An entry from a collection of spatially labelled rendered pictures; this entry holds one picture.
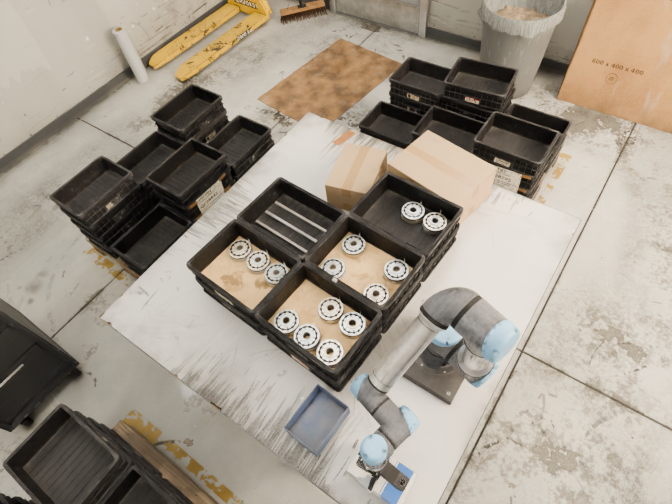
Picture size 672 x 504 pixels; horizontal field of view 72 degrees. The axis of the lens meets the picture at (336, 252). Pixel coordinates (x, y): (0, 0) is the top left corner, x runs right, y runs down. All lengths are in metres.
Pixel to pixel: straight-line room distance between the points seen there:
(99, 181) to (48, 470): 1.68
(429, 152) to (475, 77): 1.25
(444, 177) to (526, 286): 0.60
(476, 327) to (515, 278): 0.92
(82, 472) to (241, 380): 0.78
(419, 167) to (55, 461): 2.04
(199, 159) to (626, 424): 2.78
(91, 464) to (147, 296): 0.73
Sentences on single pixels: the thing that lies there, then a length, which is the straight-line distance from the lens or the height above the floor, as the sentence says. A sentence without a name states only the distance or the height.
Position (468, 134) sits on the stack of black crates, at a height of 0.38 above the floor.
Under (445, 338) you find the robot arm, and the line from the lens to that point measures 1.66.
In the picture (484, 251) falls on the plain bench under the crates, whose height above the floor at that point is 0.70.
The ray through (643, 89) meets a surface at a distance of 4.13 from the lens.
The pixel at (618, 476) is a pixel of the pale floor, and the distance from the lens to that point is 2.74.
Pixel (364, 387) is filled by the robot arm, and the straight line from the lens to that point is 1.43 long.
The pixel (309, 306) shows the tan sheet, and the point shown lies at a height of 0.83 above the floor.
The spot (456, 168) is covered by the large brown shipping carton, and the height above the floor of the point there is 0.90.
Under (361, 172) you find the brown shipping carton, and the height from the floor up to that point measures 0.86.
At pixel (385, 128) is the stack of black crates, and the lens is 3.38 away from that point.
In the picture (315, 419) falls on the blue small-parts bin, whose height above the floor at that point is 0.70.
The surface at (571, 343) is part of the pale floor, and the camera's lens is 2.89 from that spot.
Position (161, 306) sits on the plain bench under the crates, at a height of 0.70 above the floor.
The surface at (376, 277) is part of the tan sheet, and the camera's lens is 1.93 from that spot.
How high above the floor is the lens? 2.48
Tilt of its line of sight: 55 degrees down
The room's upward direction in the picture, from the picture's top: 9 degrees counter-clockwise
